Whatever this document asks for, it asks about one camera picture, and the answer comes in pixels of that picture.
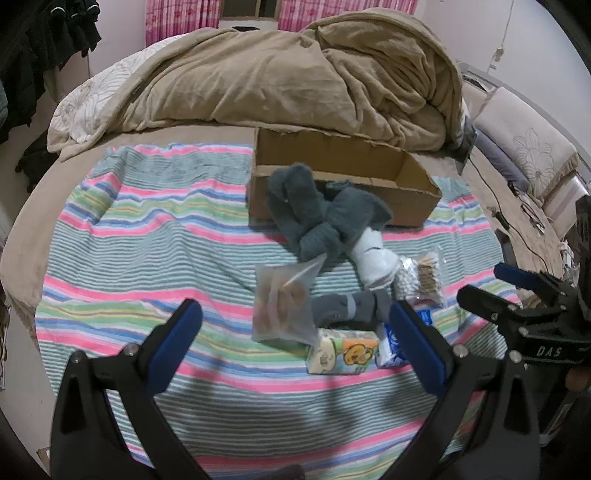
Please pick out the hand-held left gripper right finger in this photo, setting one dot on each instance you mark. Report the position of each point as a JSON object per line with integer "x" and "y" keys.
{"x": 418, "y": 346}

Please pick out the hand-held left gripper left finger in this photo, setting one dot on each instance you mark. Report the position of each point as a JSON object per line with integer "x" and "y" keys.
{"x": 178, "y": 341}

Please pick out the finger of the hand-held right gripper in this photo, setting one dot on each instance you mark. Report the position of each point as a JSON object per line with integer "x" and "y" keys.
{"x": 480, "y": 300}
{"x": 512, "y": 274}

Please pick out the blue and white packet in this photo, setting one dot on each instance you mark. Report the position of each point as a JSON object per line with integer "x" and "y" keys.
{"x": 391, "y": 347}

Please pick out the bag of cotton swabs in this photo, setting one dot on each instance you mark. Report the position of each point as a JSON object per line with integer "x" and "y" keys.
{"x": 425, "y": 277}

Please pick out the cartoon print tissue pack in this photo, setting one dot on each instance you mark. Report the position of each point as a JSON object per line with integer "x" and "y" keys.
{"x": 351, "y": 355}

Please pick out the small grey striped sock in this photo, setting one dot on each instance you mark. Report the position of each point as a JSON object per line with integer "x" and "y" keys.
{"x": 341, "y": 307}

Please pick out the white sock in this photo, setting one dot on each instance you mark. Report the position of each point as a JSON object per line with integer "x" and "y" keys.
{"x": 374, "y": 258}

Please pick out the clear zip bag of snacks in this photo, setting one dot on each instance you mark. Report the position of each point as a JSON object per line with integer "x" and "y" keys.
{"x": 277, "y": 304}

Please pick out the grey fluffy sock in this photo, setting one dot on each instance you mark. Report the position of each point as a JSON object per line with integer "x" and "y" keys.
{"x": 351, "y": 210}
{"x": 288, "y": 194}

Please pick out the cardboard box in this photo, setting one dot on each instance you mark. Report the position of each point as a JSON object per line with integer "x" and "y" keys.
{"x": 323, "y": 152}

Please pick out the eyeglasses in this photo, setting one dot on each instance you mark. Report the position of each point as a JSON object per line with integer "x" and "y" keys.
{"x": 533, "y": 217}

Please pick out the white padded cushion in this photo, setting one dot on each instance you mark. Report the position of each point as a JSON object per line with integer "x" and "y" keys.
{"x": 563, "y": 203}

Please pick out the grey pillow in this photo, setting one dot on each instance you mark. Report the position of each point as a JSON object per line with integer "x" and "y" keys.
{"x": 501, "y": 161}

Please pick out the striped blanket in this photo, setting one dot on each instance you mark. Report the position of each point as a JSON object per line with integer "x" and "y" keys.
{"x": 138, "y": 230}

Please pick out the beige floral pillow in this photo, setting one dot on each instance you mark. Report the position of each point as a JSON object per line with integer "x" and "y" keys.
{"x": 531, "y": 134}

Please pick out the black tablet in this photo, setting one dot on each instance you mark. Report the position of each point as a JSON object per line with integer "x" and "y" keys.
{"x": 467, "y": 138}

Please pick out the white floral quilt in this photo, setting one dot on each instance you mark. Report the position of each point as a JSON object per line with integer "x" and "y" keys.
{"x": 87, "y": 101}

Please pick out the tan duvet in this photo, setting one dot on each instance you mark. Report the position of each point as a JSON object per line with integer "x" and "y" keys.
{"x": 277, "y": 74}

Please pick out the pink curtain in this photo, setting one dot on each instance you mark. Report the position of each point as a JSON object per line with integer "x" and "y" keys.
{"x": 180, "y": 21}
{"x": 341, "y": 9}

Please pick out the dark hanging clothes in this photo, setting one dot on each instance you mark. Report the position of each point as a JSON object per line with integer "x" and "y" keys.
{"x": 32, "y": 46}

